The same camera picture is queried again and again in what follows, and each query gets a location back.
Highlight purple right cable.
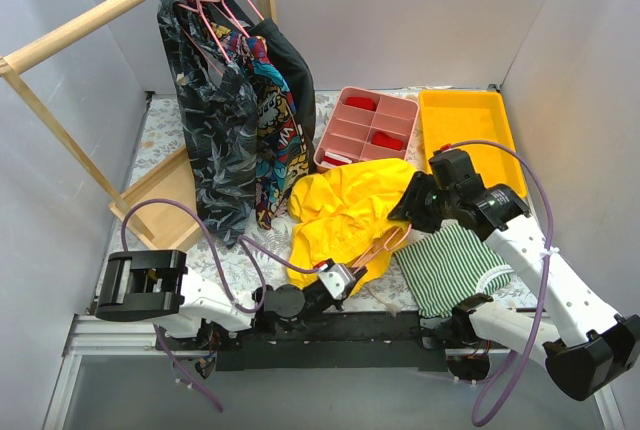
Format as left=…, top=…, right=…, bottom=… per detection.
left=407, top=139, right=559, bottom=429

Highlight pink compartment organizer box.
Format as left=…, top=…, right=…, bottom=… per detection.
left=314, top=87, right=419, bottom=172

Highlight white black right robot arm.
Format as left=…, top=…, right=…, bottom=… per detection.
left=388, top=149, right=639, bottom=401

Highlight green white striped cloth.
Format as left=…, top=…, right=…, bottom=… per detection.
left=394, top=222, right=512, bottom=318

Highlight purple cable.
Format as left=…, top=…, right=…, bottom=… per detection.
left=407, top=139, right=559, bottom=429
left=120, top=198, right=329, bottom=412

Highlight yellow plastic tray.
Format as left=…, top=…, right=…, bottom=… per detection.
left=419, top=89, right=527, bottom=199

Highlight red white striped sock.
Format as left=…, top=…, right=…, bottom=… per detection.
left=321, top=151, right=353, bottom=168

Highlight wooden clothes rack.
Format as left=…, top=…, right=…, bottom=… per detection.
left=0, top=0, right=278, bottom=254

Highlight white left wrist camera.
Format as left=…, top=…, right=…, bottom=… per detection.
left=316, top=259, right=356, bottom=300

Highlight red folded sock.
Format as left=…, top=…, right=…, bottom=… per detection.
left=371, top=131, right=403, bottom=151
left=344, top=96, right=377, bottom=111

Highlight aluminium frame rail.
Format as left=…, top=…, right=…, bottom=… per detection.
left=42, top=312, right=626, bottom=430

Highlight dark leaf print shorts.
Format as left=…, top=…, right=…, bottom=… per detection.
left=157, top=0, right=258, bottom=247

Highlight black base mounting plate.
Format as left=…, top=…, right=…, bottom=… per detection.
left=154, top=312, right=512, bottom=374

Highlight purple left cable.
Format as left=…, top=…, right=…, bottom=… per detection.
left=120, top=198, right=329, bottom=412

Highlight colourful comic print shorts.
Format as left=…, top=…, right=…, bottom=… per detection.
left=213, top=24, right=310, bottom=229

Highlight yellow shorts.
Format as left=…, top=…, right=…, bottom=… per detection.
left=288, top=158, right=416, bottom=269

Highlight black shorts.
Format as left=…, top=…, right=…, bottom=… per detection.
left=194, top=0, right=317, bottom=171

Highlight floral table mat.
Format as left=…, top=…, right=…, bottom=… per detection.
left=107, top=87, right=537, bottom=313

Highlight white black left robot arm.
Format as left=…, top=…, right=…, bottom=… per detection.
left=95, top=250, right=367, bottom=350

